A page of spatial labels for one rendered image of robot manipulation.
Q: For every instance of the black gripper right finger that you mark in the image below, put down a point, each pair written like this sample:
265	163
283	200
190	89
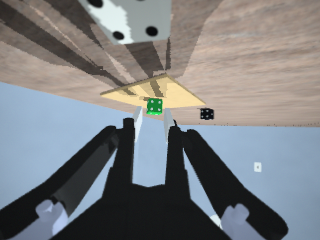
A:
243	215

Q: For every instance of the white die with black pips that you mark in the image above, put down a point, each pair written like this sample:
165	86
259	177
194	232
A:
131	21

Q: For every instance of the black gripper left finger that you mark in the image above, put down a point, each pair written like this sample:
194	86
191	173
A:
44	211

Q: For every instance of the green die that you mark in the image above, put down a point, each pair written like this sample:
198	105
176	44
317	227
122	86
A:
154	106

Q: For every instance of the tan flat mat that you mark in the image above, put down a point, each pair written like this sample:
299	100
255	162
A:
162	87

